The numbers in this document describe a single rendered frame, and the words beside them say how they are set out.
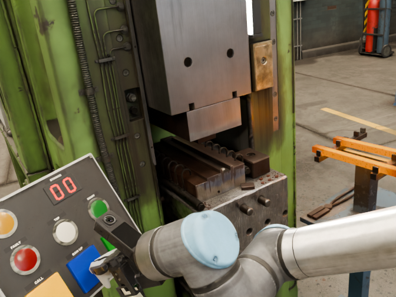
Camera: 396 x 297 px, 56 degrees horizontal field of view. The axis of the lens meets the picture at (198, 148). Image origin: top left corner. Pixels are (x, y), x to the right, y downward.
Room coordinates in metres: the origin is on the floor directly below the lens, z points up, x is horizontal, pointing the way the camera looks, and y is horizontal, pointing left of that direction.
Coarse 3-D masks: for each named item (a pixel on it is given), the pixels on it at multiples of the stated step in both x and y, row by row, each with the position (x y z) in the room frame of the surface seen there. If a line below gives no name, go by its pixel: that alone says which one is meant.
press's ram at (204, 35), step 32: (160, 0) 1.04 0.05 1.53; (192, 0) 1.09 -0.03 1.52; (224, 0) 1.14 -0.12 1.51; (160, 32) 1.03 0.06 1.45; (192, 32) 1.08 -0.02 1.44; (224, 32) 1.14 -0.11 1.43; (160, 64) 1.05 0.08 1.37; (192, 64) 1.08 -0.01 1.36; (224, 64) 1.13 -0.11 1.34; (160, 96) 1.08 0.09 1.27; (192, 96) 1.07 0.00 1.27; (224, 96) 1.13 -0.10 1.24
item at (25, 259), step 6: (18, 252) 0.62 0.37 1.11; (24, 252) 0.63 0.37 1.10; (30, 252) 0.63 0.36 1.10; (18, 258) 0.61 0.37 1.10; (24, 258) 0.62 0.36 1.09; (30, 258) 0.62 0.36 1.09; (36, 258) 0.63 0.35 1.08; (18, 264) 0.61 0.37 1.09; (24, 264) 0.61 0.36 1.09; (30, 264) 0.62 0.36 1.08; (24, 270) 0.60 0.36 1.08
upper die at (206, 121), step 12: (204, 108) 1.09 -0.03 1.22; (216, 108) 1.11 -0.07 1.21; (228, 108) 1.13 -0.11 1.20; (156, 120) 1.24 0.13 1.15; (168, 120) 1.16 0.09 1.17; (180, 120) 1.09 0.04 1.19; (192, 120) 1.06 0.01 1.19; (204, 120) 1.09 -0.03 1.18; (216, 120) 1.11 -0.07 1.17; (228, 120) 1.13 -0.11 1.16; (240, 120) 1.16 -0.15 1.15; (180, 132) 1.10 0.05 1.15; (192, 132) 1.06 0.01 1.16; (204, 132) 1.08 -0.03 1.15; (216, 132) 1.11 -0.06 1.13
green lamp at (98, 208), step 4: (96, 200) 0.80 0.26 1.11; (100, 200) 0.80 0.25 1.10; (92, 204) 0.78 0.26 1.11; (96, 204) 0.79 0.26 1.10; (100, 204) 0.79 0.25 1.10; (104, 204) 0.80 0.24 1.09; (92, 208) 0.78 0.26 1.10; (96, 208) 0.78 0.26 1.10; (100, 208) 0.79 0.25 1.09; (104, 208) 0.79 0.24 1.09; (92, 212) 0.77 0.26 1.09; (96, 212) 0.77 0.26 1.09; (100, 212) 0.78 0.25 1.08; (104, 212) 0.79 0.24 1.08; (96, 216) 0.77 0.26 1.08
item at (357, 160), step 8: (328, 152) 1.20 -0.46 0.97; (336, 152) 1.19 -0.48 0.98; (344, 152) 1.18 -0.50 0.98; (344, 160) 1.15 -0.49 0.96; (352, 160) 1.12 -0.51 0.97; (360, 160) 1.10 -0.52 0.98; (368, 160) 1.09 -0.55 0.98; (368, 168) 1.08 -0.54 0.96; (384, 168) 1.04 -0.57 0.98; (392, 168) 1.02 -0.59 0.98
